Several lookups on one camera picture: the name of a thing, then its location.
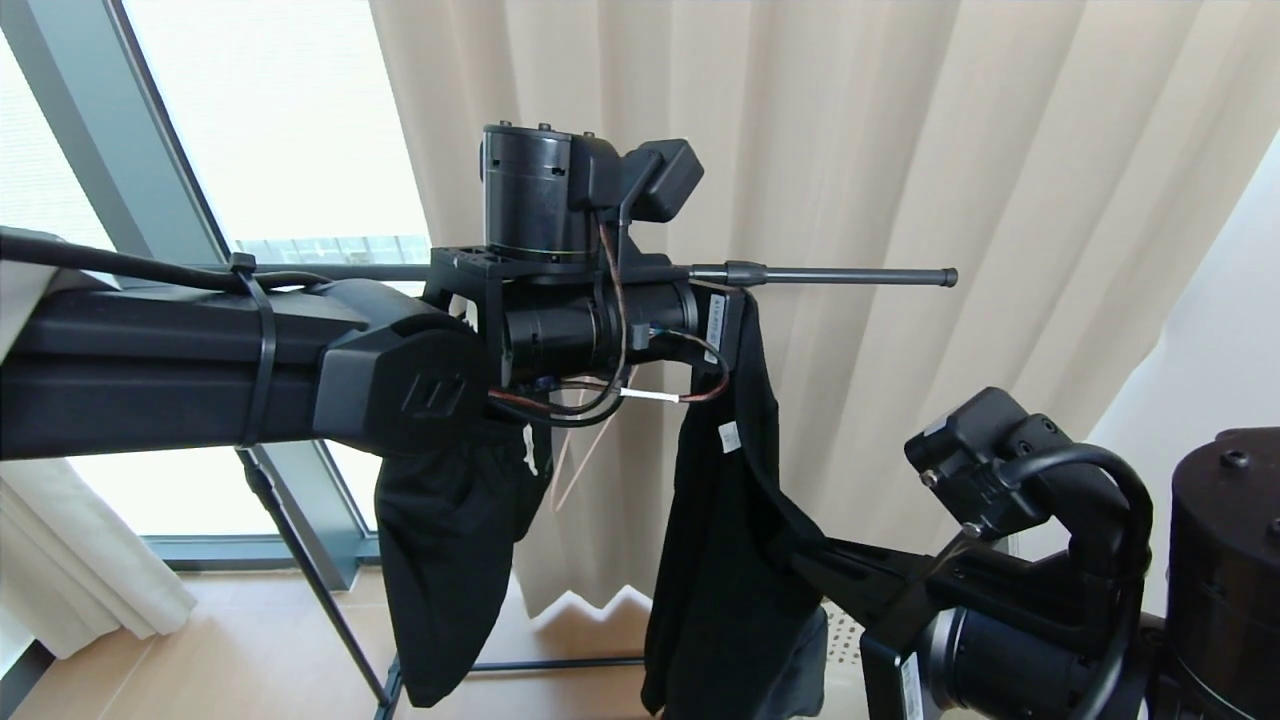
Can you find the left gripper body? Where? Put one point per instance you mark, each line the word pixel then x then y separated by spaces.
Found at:
pixel 560 335

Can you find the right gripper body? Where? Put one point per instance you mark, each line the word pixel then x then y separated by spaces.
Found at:
pixel 1000 670

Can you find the pink clothes hanger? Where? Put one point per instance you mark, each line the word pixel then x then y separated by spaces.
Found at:
pixel 580 470

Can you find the black shorts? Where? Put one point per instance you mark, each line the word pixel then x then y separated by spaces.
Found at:
pixel 450 560

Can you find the black garment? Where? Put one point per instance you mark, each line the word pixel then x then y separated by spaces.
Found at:
pixel 720 560

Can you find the white laundry basket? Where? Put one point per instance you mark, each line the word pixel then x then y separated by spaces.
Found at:
pixel 845 650

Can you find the black clothes rack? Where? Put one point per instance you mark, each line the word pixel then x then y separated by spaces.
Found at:
pixel 850 275

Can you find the beige curtain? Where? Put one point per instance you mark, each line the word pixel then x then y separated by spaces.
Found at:
pixel 90 570
pixel 900 150

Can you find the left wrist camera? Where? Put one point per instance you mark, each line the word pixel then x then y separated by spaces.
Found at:
pixel 660 175

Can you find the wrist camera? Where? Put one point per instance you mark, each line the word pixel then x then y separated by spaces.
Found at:
pixel 980 460
pixel 660 175

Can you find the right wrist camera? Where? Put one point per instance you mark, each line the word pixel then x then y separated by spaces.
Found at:
pixel 980 460

